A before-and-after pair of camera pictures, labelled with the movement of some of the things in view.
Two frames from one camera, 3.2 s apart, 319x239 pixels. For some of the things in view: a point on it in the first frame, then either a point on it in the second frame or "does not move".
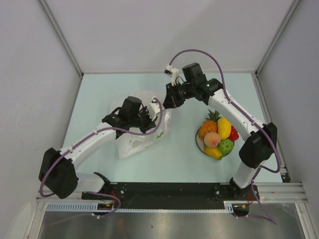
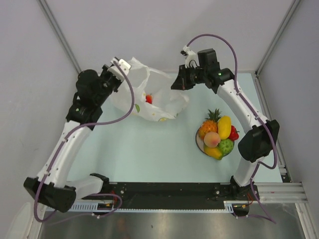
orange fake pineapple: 211,125 does not move
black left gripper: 150,124 to 105,72
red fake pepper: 234,135 does not move
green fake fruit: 226,145 does not move
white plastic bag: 129,144 to 154,98
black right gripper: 171,100 to 181,82
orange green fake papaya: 215,153 does not move
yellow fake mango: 224,127 does not move
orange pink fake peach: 212,139 does not move
